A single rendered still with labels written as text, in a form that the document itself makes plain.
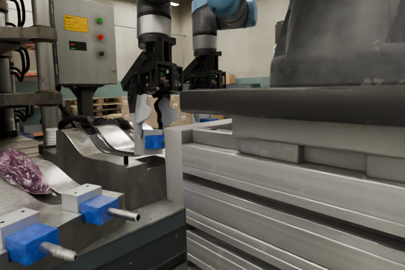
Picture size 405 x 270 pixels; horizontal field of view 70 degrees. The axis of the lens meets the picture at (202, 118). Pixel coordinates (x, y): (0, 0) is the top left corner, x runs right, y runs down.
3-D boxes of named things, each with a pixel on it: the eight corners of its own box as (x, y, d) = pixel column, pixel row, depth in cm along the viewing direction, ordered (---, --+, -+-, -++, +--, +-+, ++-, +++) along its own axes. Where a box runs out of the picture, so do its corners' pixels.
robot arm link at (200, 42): (187, 37, 87) (205, 40, 93) (187, 53, 88) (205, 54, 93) (205, 34, 82) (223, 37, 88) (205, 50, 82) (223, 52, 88)
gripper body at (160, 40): (155, 90, 55) (153, 29, 57) (131, 96, 61) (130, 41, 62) (184, 94, 61) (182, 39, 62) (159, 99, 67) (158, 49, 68)
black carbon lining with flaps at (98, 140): (182, 154, 75) (181, 118, 74) (128, 167, 63) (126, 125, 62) (114, 140, 99) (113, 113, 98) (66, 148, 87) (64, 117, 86)
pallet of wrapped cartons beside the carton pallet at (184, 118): (196, 146, 516) (194, 94, 506) (164, 155, 454) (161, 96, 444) (150, 139, 592) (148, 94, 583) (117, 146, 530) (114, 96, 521)
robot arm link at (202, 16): (214, -7, 81) (186, -3, 84) (216, 33, 82) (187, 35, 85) (222, 0, 88) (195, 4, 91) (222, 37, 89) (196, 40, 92)
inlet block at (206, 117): (233, 132, 86) (233, 114, 86) (222, 134, 83) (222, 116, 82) (202, 129, 95) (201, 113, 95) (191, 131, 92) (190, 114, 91)
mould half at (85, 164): (216, 179, 75) (215, 128, 74) (129, 211, 57) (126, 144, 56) (117, 153, 110) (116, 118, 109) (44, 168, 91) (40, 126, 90)
